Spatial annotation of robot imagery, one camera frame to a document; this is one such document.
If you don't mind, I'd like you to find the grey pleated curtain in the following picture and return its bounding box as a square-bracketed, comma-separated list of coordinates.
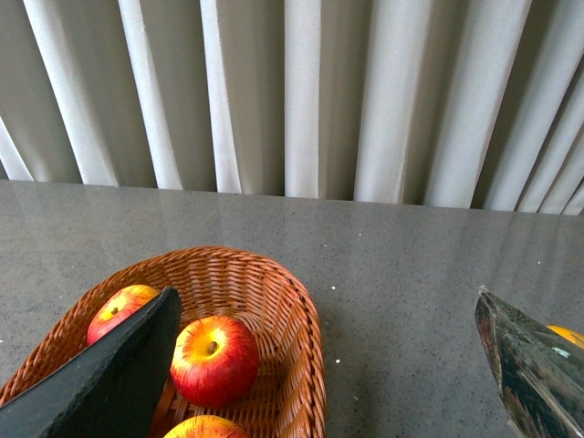
[1, 1, 583, 214]

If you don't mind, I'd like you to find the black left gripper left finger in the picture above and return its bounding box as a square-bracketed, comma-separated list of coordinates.
[1, 287, 182, 437]

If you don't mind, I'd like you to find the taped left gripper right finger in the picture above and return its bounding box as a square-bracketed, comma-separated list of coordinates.
[474, 287, 583, 437]

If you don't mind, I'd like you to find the red yellow apple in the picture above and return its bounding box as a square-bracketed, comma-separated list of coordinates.
[87, 285, 159, 346]
[164, 415, 250, 438]
[170, 316, 260, 409]

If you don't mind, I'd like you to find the red yellow apple in basket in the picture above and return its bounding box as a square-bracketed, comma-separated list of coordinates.
[87, 285, 159, 346]

